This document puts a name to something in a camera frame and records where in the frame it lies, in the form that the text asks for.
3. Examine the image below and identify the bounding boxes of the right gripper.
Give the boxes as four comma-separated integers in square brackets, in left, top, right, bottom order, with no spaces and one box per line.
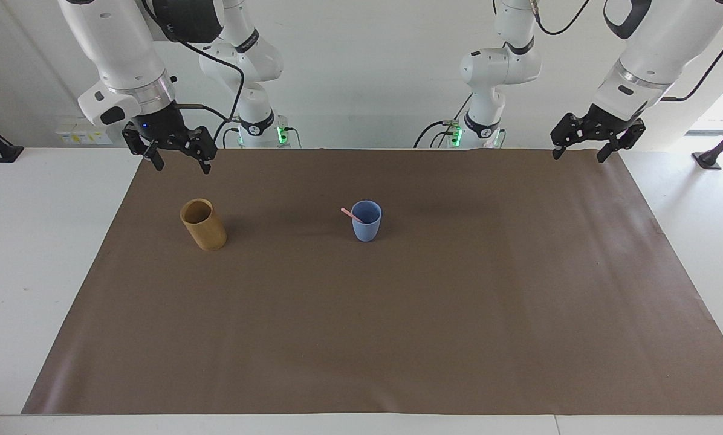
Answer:
[122,101,219,175]

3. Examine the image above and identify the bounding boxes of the blue cup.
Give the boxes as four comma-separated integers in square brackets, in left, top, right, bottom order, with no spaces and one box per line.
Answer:
[351,200,383,243]

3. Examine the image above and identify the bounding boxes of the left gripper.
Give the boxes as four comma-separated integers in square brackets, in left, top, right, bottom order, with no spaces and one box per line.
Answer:
[550,103,647,164]

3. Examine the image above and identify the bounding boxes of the white wall socket strip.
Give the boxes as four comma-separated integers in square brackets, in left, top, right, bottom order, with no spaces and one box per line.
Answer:
[56,123,114,146]

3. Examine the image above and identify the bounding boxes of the brown wooden cup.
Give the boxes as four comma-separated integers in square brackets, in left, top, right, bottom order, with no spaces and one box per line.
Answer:
[180,198,228,251]

